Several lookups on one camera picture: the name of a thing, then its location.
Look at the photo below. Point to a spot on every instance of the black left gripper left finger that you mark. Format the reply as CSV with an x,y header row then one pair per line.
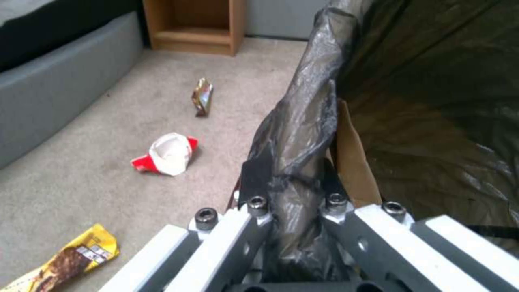
x,y
227,243

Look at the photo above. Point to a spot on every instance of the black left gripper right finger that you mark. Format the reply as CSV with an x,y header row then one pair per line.
x,y
389,249

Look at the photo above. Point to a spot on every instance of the brown cardboard trash bin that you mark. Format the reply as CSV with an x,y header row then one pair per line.
x,y
357,164

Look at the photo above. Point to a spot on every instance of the black plastic trash bag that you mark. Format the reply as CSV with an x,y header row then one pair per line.
x,y
425,100

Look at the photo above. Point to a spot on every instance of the red and white crumpled carton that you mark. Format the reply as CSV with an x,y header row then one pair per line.
x,y
167,155

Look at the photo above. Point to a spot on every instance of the brown shiny snack wrapper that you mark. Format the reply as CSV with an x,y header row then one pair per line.
x,y
203,97

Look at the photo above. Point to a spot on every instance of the yellow snack wrapper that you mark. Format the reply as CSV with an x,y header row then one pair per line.
x,y
65,261

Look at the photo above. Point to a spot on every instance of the wooden open shelf cabinet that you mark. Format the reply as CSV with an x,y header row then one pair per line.
x,y
194,25

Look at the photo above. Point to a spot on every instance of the black bed cover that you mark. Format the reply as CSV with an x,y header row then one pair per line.
x,y
52,27

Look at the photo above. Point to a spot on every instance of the grey upholstered bed frame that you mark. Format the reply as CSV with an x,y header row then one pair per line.
x,y
56,88

